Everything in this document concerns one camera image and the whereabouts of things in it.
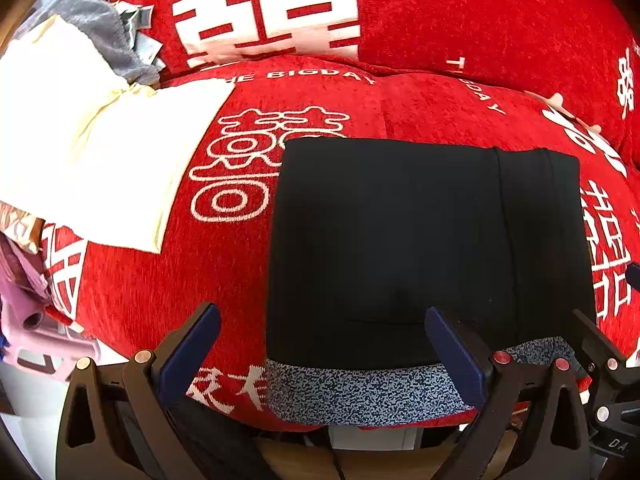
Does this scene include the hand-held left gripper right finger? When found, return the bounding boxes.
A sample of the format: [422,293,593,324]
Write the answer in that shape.
[424,306,593,480]

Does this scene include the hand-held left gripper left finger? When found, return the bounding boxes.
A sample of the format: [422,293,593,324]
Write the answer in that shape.
[56,302,222,480]

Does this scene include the black cable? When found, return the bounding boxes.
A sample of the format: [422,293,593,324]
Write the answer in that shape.
[326,441,347,480]

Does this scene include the pink cloth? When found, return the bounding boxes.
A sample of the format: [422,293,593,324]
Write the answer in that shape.
[0,234,52,317]

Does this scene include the red printed sofa backrest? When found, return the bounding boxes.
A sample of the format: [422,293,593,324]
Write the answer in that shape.
[85,0,640,167]

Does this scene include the pink plastic stool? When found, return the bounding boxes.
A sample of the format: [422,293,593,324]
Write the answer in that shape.
[0,310,102,386]

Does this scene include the grey fleece cloth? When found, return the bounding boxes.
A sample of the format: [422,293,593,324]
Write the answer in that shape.
[12,0,167,87]

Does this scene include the red blanket white characters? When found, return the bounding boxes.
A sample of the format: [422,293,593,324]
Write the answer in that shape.
[40,55,640,433]

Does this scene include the black pants with heathered waistband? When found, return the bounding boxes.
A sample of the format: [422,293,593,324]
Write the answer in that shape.
[265,137,598,427]

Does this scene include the white cream cloth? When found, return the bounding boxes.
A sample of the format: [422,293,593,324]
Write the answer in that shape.
[0,15,237,254]

